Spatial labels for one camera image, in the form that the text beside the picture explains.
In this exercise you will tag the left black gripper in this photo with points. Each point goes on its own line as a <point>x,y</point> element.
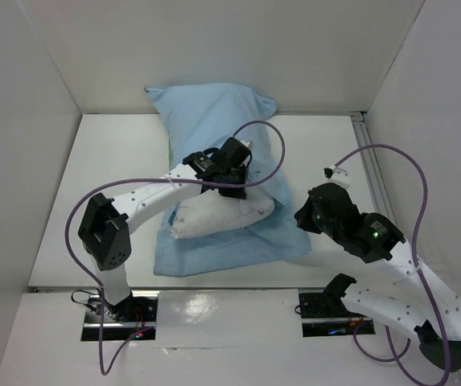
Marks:
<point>237,191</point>

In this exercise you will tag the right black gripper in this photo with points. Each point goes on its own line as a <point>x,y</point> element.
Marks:
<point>308,215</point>

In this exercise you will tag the white pillow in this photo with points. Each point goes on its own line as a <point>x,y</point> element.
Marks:
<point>211,213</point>

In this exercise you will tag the blue green pillowcase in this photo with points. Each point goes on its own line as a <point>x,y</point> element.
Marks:
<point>198,117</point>

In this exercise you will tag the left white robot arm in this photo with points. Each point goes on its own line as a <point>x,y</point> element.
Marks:
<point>108,223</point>

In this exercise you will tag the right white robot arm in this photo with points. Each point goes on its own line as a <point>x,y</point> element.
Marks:
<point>431,313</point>

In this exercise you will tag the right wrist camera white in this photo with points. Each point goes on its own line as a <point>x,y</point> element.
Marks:
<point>338,176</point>

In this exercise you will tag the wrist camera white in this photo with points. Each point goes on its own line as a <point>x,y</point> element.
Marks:
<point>247,143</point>
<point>338,176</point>

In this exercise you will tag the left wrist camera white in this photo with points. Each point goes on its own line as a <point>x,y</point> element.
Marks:
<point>247,143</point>

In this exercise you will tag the aluminium rail frame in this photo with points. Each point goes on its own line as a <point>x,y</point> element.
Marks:
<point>372,170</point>

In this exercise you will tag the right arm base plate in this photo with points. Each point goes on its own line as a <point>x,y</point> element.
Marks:
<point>319,318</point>

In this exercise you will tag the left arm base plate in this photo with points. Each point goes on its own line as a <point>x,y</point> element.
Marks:
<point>138,318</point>

